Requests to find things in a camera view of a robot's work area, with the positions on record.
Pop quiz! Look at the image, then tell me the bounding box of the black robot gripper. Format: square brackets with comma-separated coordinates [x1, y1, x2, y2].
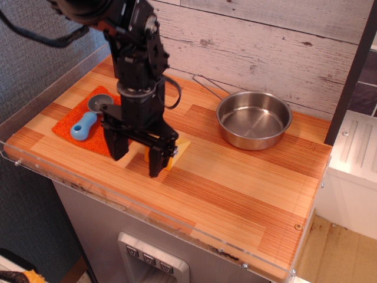
[101, 85, 178, 177]

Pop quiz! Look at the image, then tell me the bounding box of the yellow cheese wedge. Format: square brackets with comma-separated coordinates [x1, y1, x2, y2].
[144, 138, 191, 171]

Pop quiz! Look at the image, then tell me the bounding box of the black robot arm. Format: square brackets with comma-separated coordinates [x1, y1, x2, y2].
[50, 1, 178, 177]

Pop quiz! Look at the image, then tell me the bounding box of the stainless steel pot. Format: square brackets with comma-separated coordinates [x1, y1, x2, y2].
[201, 84, 293, 151]

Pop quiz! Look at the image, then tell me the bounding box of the orange knitted cloth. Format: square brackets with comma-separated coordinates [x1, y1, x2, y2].
[52, 86, 120, 156]

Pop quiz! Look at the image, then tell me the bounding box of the blue grey measuring scoop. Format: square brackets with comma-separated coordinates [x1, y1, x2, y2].
[70, 94, 114, 141]

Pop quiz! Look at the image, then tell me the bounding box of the grey toy fridge cabinet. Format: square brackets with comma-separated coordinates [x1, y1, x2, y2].
[53, 182, 267, 282]

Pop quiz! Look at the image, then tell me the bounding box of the silver dispenser button panel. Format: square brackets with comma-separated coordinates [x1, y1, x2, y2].
[117, 232, 190, 282]

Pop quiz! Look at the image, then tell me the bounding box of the orange black object corner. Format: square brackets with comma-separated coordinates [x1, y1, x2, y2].
[1, 270, 46, 283]

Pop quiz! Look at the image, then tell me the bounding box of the clear acrylic guard rail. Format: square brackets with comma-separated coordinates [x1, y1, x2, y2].
[1, 49, 330, 282]

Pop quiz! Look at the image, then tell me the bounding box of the dark right vertical post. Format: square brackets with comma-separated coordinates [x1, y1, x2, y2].
[325, 1, 376, 146]

